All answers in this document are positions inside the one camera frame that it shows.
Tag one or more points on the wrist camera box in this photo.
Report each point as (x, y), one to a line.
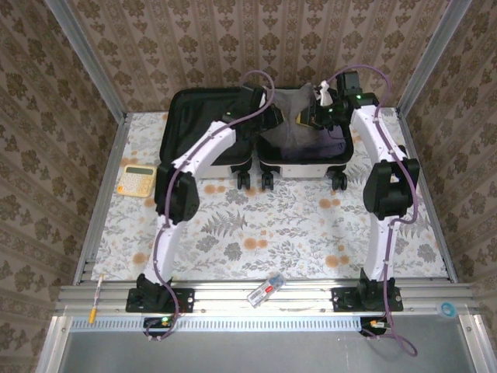
(266, 101)
(327, 93)

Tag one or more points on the yellow calculator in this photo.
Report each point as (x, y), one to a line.
(136, 182)

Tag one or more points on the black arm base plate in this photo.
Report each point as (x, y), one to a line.
(186, 299)
(394, 299)

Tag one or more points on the dark purple garment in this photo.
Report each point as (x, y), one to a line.
(322, 149)

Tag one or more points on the white hard-shell suitcase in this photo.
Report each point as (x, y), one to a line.
(194, 116)

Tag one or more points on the aluminium frame post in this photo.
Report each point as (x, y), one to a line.
(85, 58)
(435, 54)

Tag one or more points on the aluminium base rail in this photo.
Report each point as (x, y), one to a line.
(225, 299)

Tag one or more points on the white pen yellow cap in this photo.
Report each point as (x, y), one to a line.
(97, 297)

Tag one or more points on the grey garment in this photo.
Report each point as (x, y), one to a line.
(287, 124)

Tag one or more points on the clear plastic case red label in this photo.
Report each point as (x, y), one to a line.
(266, 290)

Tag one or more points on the black controller board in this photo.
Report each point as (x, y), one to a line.
(369, 324)
(155, 322)

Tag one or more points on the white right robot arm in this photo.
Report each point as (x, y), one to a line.
(382, 248)

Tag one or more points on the grey metal tray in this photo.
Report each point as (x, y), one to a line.
(252, 353)

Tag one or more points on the aluminium side rail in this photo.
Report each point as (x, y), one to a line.
(430, 194)
(105, 194)

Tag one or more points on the floral tablecloth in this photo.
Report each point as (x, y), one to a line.
(272, 233)

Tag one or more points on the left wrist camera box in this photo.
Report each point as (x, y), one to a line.
(266, 101)

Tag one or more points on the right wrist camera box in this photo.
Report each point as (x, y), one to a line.
(327, 93)

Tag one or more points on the blue tape roll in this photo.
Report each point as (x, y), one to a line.
(441, 309)

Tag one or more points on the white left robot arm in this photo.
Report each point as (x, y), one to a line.
(202, 155)

